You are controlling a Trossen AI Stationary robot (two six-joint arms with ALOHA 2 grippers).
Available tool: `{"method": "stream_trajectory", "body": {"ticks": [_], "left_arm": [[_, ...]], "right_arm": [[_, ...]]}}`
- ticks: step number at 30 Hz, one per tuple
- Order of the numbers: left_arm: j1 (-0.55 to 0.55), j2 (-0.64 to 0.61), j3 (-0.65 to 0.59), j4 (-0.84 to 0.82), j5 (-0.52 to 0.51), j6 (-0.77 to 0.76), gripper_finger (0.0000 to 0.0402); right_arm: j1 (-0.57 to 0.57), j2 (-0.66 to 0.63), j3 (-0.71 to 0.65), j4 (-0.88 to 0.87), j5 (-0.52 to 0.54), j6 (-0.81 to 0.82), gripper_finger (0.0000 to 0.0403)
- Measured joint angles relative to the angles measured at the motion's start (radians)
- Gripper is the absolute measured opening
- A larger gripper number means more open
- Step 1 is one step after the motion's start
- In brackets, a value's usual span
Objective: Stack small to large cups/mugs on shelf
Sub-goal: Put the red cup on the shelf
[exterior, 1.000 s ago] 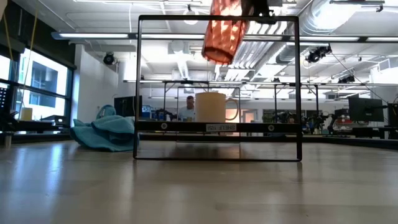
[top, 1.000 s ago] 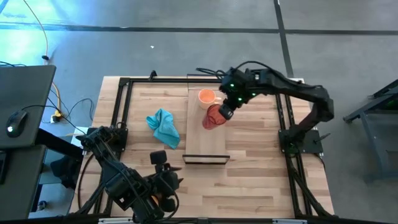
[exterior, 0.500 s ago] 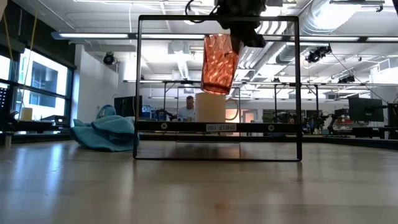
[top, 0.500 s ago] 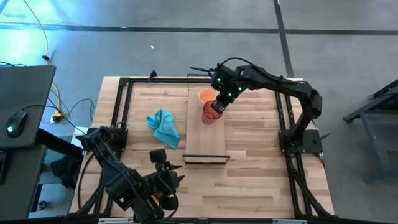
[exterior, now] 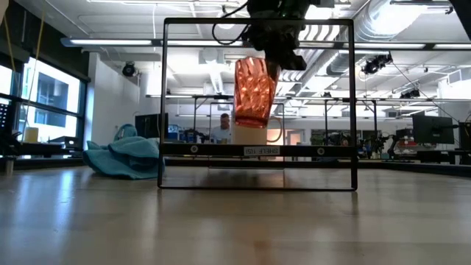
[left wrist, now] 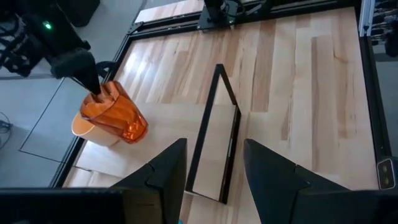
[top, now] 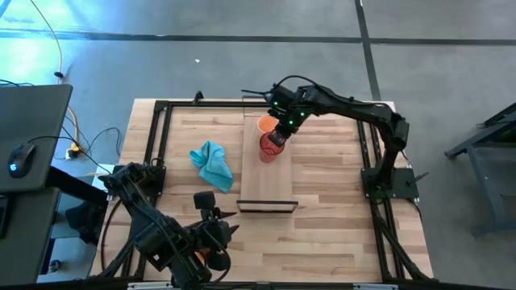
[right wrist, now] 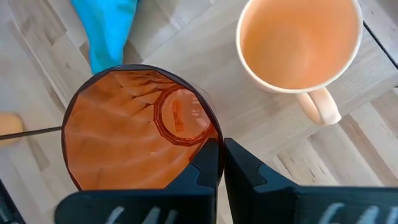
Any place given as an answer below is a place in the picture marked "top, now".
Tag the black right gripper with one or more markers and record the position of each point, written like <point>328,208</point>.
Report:
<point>292,108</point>

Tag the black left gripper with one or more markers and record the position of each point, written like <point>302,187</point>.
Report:
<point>213,237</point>

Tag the red translucent plastic tumbler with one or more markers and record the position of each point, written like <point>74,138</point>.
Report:
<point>268,153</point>

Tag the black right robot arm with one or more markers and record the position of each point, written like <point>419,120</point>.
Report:
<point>363,110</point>

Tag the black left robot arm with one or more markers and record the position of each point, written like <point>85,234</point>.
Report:
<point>153,237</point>

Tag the wooden shelf with black frames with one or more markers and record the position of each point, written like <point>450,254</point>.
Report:
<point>266,181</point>

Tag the teal cloth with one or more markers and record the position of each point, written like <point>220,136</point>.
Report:
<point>213,165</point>

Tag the white flat box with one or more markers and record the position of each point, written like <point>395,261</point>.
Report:
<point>101,177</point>

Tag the yellow power plug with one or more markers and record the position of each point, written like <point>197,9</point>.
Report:
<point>73,152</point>

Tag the black caster wheel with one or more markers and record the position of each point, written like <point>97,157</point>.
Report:
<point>54,266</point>

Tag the black computer mouse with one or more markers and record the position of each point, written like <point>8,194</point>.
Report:
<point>20,161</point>

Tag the dark grey desk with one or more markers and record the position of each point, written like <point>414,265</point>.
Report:
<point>32,121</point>

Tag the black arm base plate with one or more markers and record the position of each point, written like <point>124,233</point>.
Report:
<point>159,181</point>
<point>403,187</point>

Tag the black clamp bracket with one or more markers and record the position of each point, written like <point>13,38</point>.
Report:
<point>197,97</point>

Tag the silver metal bracket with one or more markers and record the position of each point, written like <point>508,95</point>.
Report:
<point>375,287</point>
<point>151,286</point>

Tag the grey metal table frame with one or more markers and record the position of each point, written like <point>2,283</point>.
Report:
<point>479,161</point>

